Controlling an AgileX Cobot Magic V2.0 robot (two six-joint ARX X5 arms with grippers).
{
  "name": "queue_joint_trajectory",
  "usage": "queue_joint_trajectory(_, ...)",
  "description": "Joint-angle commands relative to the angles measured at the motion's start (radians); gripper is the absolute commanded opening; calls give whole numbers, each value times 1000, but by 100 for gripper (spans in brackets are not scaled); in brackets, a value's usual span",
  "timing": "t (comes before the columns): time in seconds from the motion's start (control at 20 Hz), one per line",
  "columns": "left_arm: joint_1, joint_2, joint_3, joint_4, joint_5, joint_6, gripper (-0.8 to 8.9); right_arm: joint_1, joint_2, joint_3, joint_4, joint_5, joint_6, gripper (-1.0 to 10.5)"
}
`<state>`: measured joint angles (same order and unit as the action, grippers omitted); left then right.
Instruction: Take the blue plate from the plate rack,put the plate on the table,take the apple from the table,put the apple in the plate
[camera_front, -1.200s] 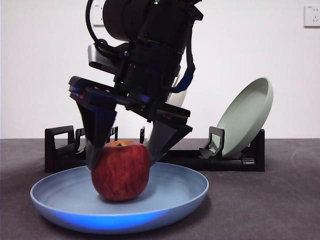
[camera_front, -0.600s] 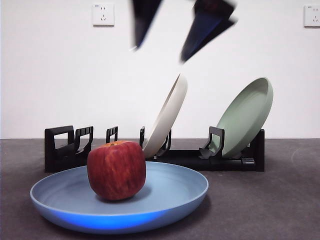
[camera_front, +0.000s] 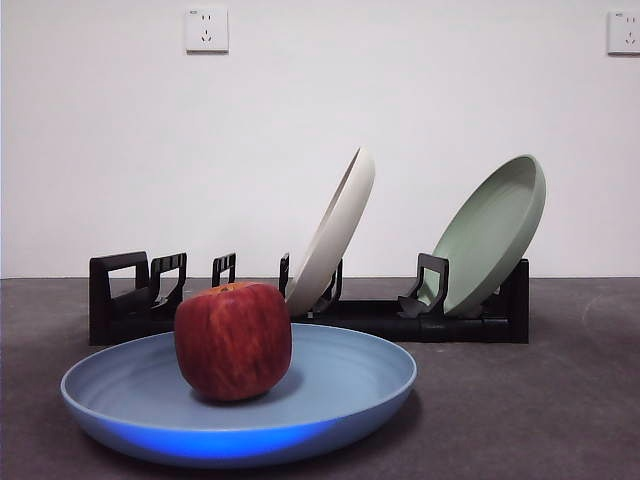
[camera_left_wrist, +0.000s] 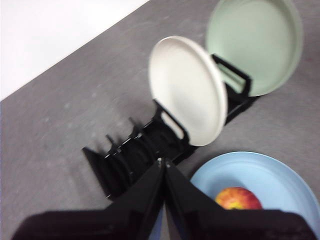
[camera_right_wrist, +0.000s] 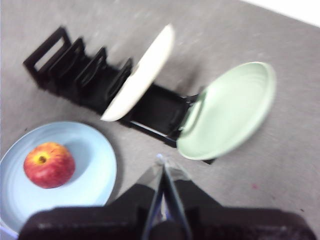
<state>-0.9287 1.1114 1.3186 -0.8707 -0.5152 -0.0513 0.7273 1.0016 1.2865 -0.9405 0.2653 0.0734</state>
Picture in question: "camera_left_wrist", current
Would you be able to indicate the red apple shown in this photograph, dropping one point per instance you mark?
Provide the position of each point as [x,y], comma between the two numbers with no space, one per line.
[237,198]

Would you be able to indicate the black plate rack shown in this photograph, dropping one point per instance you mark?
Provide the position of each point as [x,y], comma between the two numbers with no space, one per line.
[140,155]

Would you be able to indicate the pale green plate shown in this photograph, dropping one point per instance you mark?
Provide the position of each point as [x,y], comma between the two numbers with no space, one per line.
[252,42]

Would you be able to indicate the blue plate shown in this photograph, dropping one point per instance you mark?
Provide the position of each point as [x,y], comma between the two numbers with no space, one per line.
[262,175]

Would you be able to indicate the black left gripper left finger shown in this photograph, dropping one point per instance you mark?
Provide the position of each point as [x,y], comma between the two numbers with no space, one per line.
[112,222]

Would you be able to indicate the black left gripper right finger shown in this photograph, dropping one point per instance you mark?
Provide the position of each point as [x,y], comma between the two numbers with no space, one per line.
[212,225]

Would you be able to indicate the cream white plate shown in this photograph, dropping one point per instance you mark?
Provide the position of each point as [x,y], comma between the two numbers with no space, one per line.
[187,92]

